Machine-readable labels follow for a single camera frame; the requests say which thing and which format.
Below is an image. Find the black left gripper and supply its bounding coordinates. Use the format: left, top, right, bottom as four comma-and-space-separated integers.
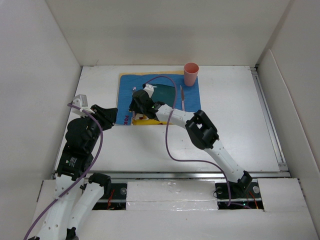
82, 104, 118, 151

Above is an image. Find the dark teal square plate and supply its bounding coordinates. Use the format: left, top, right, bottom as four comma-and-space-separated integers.
151, 84, 176, 107

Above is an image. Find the knife with pink handle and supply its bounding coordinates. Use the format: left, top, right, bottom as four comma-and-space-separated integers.
180, 85, 185, 111

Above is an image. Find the blue Pikachu cloth placemat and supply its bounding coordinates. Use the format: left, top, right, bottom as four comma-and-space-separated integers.
116, 71, 201, 126

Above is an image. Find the pink plastic cup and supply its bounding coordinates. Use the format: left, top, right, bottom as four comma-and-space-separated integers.
183, 62, 200, 87

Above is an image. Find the fork with pink handle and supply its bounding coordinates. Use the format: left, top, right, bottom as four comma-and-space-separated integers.
131, 86, 137, 124

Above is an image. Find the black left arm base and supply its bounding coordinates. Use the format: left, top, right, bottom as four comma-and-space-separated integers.
101, 183, 127, 200

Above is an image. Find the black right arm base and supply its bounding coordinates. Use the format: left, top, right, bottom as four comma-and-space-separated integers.
213, 182, 261, 200

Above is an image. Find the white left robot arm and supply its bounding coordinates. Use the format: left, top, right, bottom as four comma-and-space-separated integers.
31, 104, 118, 240

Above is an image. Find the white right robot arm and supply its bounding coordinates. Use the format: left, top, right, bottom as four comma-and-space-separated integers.
129, 89, 252, 199

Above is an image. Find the white foam front panel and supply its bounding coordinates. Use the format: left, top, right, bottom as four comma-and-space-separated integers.
27, 178, 318, 240

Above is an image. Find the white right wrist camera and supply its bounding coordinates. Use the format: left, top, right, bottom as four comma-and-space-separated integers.
143, 83, 157, 98

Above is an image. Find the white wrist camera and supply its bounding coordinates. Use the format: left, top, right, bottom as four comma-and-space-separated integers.
71, 94, 93, 117
143, 83, 157, 98

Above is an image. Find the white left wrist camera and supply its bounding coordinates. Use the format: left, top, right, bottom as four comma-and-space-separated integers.
71, 94, 93, 117

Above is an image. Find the aluminium table edge rail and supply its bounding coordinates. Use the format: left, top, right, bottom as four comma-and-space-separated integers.
51, 170, 291, 180

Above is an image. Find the aluminium right side rail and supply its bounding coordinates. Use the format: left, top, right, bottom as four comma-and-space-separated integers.
250, 67, 289, 172

